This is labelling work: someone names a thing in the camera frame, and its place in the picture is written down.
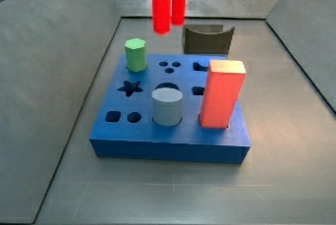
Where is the red square tall peg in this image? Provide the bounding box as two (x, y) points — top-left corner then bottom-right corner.
(200, 59), (246, 129)

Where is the light blue cylinder peg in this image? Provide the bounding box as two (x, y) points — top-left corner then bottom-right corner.
(152, 87), (182, 127)

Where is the blue shape-sorter block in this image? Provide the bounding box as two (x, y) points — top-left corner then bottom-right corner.
(89, 54), (250, 164)

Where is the green hexagonal peg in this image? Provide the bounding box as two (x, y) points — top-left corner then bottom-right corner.
(125, 38), (146, 72)

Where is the red square-circle object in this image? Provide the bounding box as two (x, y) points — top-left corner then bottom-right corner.
(152, 0), (186, 35)

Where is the black curved fixture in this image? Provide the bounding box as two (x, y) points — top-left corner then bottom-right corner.
(182, 24), (234, 54)

